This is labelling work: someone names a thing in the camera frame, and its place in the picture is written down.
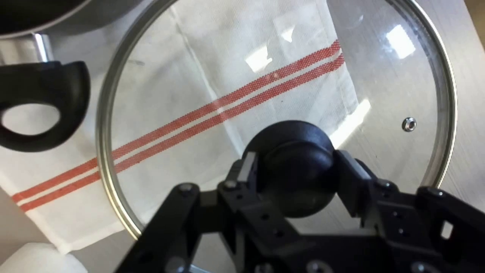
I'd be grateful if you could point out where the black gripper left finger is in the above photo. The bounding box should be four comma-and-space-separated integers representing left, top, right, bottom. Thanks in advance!
116, 150, 305, 273

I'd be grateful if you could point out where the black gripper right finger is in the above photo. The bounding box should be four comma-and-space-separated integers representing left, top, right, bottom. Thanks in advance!
335, 149, 485, 273

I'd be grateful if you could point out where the glass lid with black knob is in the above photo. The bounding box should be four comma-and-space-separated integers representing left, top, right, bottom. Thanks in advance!
94, 0, 460, 243

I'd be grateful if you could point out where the black cooking pot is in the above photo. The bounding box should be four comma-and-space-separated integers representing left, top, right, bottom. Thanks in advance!
0, 0, 141, 155

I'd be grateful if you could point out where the white towel with red stripes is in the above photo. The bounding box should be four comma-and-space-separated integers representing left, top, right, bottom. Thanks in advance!
0, 0, 373, 255

